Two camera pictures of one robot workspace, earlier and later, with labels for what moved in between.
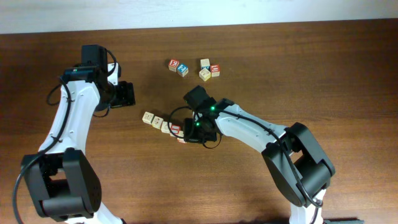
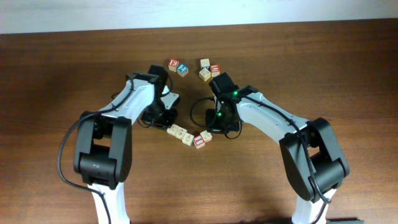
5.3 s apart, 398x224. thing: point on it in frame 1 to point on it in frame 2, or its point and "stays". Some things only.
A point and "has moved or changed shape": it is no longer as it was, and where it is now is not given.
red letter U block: [215, 70] stays
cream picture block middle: [204, 74] stays
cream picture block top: [204, 63] stays
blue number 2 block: [183, 70] stays
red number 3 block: [173, 65] stays
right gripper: [190, 135] to [211, 114]
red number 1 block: [176, 129] has moved or changed shape
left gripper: [128, 96] to [164, 124]
